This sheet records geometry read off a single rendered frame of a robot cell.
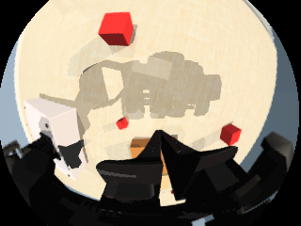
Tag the orange square block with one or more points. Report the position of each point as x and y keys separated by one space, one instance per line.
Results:
x=138 y=145

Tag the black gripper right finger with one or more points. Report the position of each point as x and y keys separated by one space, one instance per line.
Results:
x=183 y=164

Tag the red cube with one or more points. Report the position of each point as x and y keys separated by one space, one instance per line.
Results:
x=230 y=134
x=116 y=28

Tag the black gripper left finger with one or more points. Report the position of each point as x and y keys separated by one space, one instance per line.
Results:
x=146 y=168

